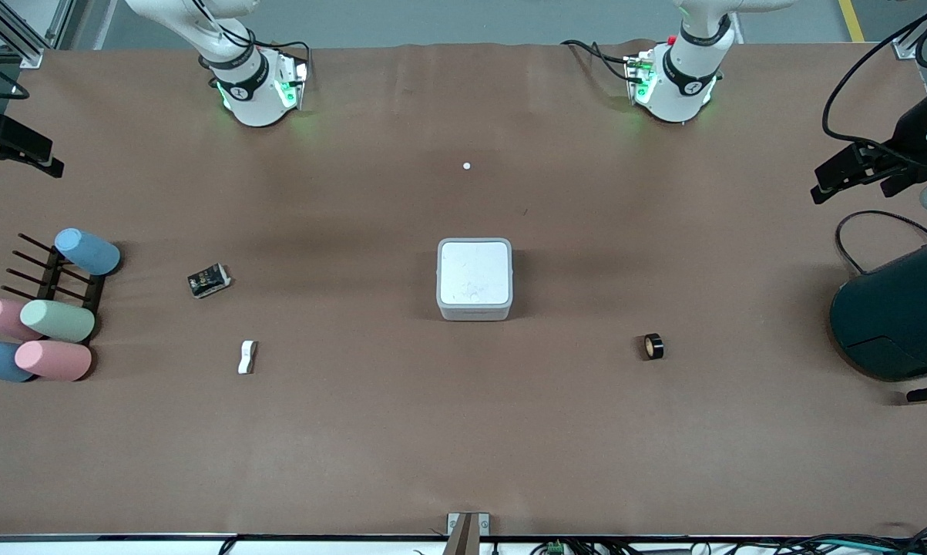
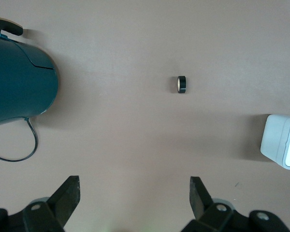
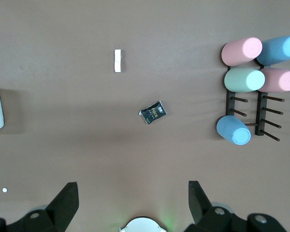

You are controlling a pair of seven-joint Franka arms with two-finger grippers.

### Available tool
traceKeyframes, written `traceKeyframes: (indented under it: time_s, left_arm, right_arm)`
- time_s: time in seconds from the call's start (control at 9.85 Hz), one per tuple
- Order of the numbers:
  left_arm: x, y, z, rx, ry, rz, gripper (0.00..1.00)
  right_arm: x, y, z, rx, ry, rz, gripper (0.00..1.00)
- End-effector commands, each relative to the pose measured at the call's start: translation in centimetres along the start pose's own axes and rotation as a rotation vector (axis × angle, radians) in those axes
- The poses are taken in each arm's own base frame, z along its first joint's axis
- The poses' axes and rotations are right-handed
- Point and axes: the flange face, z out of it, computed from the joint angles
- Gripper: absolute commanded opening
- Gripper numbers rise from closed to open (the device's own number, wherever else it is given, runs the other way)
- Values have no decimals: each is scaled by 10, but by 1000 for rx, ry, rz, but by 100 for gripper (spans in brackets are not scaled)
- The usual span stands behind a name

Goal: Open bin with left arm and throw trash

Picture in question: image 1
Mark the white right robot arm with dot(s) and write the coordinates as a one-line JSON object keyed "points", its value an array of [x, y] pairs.
{"points": [[251, 100]]}

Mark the green terminal connector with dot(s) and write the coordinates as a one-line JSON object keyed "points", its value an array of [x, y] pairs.
{"points": [[555, 548]]}

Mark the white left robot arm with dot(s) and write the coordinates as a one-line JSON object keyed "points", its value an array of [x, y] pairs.
{"points": [[683, 85]]}

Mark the white lidded trash bin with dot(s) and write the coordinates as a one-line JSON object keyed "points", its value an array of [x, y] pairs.
{"points": [[475, 274]]}

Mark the metal table edge bracket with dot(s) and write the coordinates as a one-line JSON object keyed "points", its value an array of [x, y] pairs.
{"points": [[467, 528]]}

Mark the black snack packet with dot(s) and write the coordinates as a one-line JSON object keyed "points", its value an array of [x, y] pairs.
{"points": [[207, 280]]}

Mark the black tape roll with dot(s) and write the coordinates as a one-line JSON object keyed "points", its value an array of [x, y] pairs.
{"points": [[648, 347]]}

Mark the dark teal round appliance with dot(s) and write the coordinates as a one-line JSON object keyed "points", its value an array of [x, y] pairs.
{"points": [[895, 316]]}

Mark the aluminium frame profile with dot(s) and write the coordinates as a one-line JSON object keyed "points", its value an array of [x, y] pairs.
{"points": [[28, 50], [906, 48]]}

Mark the table cover sheet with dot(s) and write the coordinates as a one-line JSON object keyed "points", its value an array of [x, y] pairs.
{"points": [[355, 432]]}

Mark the pale green plastic cup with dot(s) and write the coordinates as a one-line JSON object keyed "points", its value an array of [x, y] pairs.
{"points": [[57, 321]]}

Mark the black cup rack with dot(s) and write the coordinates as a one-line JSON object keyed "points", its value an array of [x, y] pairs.
{"points": [[50, 281]]}

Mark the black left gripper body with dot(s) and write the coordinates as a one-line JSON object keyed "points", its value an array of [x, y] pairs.
{"points": [[905, 137]]}

